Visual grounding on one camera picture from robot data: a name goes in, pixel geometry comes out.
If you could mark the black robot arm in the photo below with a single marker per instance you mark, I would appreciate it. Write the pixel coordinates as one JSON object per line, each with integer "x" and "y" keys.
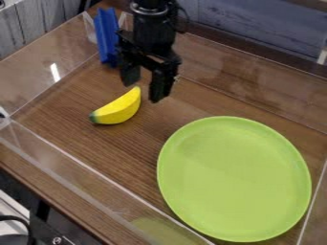
{"x": 145, "y": 47}

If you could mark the blue plastic bracket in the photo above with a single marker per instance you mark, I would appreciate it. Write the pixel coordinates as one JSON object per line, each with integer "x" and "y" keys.
{"x": 106, "y": 28}

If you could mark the yellow toy banana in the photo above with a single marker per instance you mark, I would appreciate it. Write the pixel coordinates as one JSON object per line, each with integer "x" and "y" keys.
{"x": 118, "y": 110}

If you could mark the clear acrylic enclosure wall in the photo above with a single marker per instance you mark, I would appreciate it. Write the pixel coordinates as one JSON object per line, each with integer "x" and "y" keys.
{"x": 93, "y": 171}

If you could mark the black device with knob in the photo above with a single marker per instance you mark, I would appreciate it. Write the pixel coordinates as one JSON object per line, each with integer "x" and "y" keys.
{"x": 44, "y": 235}

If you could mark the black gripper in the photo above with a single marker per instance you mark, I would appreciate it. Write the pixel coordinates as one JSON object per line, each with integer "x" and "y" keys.
{"x": 145, "y": 47}

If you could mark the green round plate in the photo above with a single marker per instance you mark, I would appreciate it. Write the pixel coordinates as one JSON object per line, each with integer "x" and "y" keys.
{"x": 233, "y": 179}

